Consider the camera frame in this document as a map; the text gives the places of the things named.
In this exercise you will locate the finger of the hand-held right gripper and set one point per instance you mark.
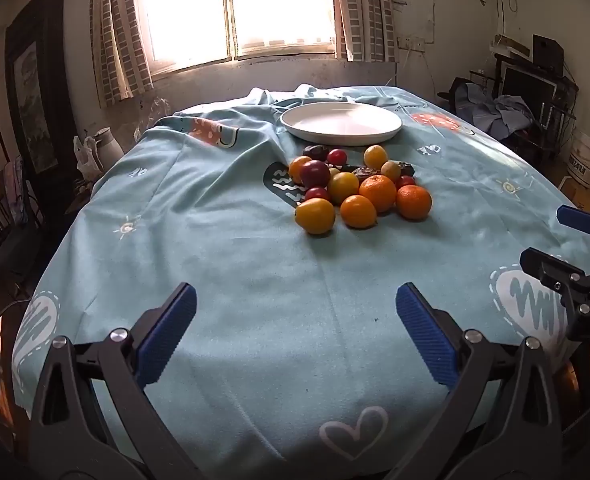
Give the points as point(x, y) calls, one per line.
point(550, 270)
point(577, 218)

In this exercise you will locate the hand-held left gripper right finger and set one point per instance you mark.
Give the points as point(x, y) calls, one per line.
point(425, 330)

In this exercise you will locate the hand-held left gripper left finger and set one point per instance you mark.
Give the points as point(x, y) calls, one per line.
point(167, 330)

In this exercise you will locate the yellow round fruit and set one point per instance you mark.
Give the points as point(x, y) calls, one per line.
point(343, 187)
point(296, 167)
point(315, 215)
point(375, 156)

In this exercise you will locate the dark red plum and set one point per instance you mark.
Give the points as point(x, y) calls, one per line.
point(315, 173)

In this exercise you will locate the white oval plate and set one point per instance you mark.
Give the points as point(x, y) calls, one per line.
point(340, 122)

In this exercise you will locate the white plastic bucket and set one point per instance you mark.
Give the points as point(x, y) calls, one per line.
point(586, 157)

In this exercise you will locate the light blue printed tablecloth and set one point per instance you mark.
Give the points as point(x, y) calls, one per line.
point(225, 260)

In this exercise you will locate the blue cloth pile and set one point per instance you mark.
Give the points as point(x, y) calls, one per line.
point(505, 112)

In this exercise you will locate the black monitor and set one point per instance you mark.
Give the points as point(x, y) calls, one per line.
point(527, 85)

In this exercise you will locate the black speaker box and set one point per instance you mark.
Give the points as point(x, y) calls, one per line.
point(547, 52)

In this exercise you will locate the dark chair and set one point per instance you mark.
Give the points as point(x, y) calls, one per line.
point(452, 95)

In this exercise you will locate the white plastic bag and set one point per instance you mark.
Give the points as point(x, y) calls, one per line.
point(82, 157)

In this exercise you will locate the white kettle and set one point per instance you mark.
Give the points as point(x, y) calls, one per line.
point(106, 144)

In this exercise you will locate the dark framed picture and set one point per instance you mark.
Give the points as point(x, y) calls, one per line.
point(35, 90)

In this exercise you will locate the grey checked curtain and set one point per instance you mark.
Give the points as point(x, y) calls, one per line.
point(362, 10)
point(120, 35)

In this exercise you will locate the bright window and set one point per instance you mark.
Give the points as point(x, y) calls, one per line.
point(235, 10)

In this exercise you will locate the white wall socket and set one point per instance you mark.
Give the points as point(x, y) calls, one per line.
point(409, 42)

